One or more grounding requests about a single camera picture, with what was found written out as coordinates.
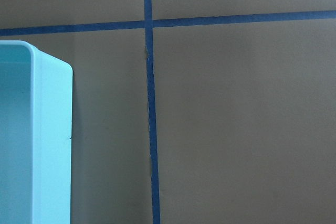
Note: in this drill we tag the light blue plastic bin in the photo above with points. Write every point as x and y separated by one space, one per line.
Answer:
36 117

